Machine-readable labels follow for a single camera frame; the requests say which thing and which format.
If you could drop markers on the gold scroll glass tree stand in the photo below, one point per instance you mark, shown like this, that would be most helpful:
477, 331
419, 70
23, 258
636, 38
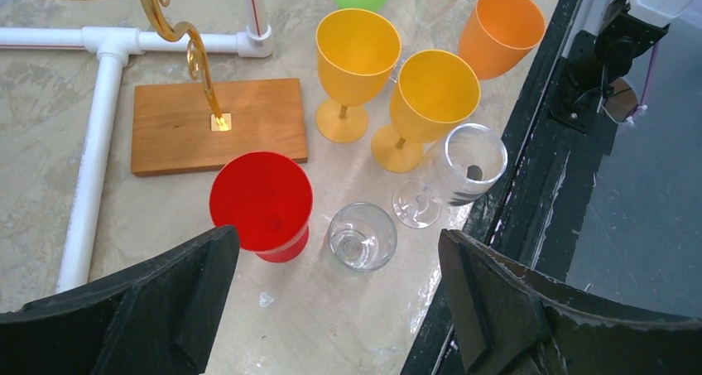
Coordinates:
197, 59

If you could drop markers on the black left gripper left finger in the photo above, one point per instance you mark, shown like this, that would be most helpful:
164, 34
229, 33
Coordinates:
160, 316

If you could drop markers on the red plastic wine glass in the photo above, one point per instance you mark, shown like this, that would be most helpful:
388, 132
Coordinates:
269, 199

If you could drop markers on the orange plastic wine glass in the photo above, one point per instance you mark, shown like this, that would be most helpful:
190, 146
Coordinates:
499, 34

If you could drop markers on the yellow wine glass rear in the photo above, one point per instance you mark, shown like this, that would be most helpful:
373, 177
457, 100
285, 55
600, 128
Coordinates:
356, 51

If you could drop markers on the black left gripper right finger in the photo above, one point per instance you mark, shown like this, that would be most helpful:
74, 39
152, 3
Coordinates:
511, 319

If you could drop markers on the black table front rail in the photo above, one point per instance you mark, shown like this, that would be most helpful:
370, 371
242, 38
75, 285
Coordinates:
436, 349

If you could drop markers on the yellow wine glass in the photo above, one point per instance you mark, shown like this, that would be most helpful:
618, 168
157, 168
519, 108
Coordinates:
436, 91
356, 51

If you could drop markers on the wooden base board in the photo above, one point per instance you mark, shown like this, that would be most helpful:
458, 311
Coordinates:
174, 130

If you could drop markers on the clear wine glass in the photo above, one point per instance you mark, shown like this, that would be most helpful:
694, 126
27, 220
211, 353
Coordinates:
362, 236
426, 14
454, 172

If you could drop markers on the clear wine glass middle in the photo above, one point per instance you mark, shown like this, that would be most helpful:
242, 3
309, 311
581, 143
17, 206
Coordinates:
454, 172

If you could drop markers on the clear wine glass right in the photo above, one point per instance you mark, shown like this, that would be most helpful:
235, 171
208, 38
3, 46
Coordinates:
426, 14

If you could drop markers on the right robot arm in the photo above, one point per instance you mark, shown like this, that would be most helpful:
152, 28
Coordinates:
606, 37

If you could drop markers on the yellow wine glass front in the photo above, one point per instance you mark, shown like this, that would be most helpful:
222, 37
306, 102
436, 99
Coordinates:
436, 91

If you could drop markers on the clear wine glass left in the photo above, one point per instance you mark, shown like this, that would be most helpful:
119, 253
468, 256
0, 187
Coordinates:
362, 236

